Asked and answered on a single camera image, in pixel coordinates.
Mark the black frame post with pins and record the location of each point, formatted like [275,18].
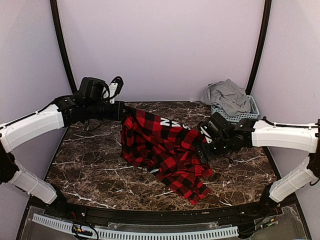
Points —
[260,46]
[62,45]

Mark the white slotted cable duct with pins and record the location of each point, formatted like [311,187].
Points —
[119,231]

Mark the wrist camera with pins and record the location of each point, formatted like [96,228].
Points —
[206,136]
[115,88]

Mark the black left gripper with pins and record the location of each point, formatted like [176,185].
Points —
[117,115]

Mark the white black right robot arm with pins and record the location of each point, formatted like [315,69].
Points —
[222,137]

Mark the light blue plastic basket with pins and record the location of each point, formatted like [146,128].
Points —
[252,114]

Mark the black left frame post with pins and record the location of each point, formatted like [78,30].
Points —
[62,45]

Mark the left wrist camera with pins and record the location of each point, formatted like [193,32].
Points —
[115,88]

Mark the black right frame post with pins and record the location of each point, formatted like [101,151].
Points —
[260,46]

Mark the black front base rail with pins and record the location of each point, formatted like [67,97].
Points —
[245,216]

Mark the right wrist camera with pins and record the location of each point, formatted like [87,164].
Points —
[206,136]

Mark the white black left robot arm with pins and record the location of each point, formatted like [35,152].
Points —
[95,100]

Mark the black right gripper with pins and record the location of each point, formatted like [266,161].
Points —
[203,148]

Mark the red black plaid shirt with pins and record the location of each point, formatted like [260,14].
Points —
[167,149]

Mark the grey long sleeve shirt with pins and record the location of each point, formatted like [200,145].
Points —
[226,95]

